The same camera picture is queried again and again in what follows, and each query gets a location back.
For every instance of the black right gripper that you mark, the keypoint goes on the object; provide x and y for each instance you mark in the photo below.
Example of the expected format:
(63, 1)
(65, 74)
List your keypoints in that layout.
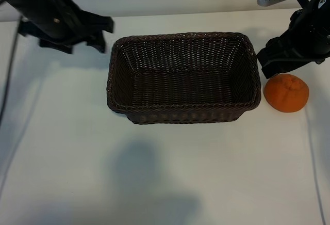
(312, 36)

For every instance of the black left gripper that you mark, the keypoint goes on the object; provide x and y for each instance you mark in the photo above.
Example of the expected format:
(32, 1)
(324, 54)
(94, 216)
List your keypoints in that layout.
(49, 16)

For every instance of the orange fruit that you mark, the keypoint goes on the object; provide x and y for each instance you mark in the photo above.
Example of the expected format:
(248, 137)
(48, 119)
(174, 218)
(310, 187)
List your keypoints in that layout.
(286, 94)

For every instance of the dark brown wicker basket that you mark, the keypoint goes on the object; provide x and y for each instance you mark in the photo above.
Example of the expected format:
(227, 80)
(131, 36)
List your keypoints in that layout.
(180, 90)

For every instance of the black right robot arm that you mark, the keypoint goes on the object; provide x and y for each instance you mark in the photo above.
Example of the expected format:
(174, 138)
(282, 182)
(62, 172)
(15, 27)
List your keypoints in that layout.
(322, 1)

